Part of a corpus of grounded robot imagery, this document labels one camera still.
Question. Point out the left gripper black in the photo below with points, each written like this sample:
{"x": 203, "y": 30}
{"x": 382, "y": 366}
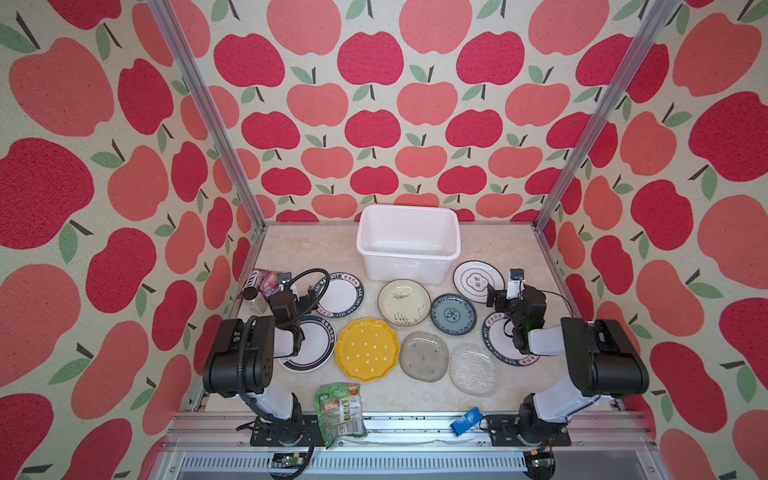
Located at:
{"x": 303, "y": 301}

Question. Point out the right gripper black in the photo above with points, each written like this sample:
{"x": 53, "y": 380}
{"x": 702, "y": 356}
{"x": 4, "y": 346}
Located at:
{"x": 502, "y": 301}

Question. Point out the white plate green text rim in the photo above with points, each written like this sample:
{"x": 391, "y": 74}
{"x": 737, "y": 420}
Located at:
{"x": 343, "y": 296}

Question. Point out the white plate cloud emblem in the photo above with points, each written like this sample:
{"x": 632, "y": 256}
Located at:
{"x": 472, "y": 279}

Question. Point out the yellow dotted plate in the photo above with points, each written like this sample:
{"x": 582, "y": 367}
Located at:
{"x": 367, "y": 350}

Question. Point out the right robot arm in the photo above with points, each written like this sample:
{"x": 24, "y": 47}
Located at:
{"x": 602, "y": 363}

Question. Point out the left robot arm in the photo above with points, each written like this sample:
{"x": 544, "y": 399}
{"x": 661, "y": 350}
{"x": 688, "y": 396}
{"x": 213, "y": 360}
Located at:
{"x": 241, "y": 360}

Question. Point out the white plastic bin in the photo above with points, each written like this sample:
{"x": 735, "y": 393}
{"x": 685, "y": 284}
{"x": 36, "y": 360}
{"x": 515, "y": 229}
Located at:
{"x": 408, "y": 242}

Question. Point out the purple snack packet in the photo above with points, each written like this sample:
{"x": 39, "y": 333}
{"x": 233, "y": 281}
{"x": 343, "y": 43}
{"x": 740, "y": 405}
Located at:
{"x": 266, "y": 281}

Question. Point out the blue patterned small plate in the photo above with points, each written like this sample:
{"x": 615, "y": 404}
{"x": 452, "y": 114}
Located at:
{"x": 453, "y": 314}

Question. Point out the clear textured glass plate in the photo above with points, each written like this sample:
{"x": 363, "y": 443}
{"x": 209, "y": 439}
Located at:
{"x": 473, "y": 370}

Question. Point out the green snack packet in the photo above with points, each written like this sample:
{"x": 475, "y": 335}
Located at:
{"x": 339, "y": 412}

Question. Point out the grey glass plate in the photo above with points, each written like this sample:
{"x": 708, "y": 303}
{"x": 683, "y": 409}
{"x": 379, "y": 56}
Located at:
{"x": 424, "y": 356}

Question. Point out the cream plate with plant drawing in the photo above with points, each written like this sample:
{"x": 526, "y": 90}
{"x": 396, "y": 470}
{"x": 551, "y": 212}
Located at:
{"x": 404, "y": 303}

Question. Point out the blue small box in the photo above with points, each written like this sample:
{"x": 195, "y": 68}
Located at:
{"x": 466, "y": 422}

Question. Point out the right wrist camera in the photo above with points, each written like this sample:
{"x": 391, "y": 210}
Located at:
{"x": 515, "y": 283}

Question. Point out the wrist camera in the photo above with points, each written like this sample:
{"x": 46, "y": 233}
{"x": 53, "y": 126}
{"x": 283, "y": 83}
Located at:
{"x": 286, "y": 280}
{"x": 515, "y": 283}

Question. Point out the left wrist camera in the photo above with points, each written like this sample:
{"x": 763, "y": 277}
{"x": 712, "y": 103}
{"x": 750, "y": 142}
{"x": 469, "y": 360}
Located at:
{"x": 286, "y": 280}

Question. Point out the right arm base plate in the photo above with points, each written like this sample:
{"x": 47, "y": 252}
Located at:
{"x": 513, "y": 430}

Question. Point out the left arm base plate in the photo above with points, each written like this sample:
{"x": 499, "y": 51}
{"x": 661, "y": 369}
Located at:
{"x": 270, "y": 434}

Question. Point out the front aluminium rail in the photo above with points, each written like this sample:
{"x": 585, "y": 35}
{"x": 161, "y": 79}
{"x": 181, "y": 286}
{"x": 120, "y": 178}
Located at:
{"x": 411, "y": 445}

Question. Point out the left aluminium frame post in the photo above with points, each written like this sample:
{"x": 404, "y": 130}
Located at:
{"x": 170, "y": 27}

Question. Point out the aluminium frame post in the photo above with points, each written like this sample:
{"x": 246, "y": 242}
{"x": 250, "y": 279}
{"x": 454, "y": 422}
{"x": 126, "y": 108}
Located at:
{"x": 651, "y": 26}
{"x": 170, "y": 27}

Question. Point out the right aluminium frame post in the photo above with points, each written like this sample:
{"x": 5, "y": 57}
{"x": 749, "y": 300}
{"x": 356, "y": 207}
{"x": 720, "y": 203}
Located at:
{"x": 651, "y": 26}

